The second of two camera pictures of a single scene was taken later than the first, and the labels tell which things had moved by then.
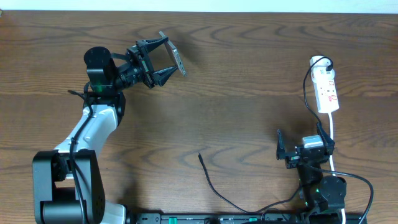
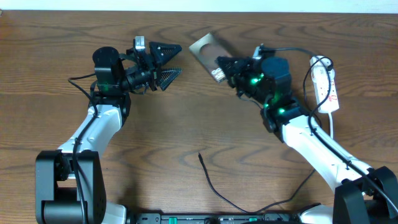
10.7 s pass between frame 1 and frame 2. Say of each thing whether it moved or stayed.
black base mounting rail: stayed
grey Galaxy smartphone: moved
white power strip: stayed
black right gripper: moved
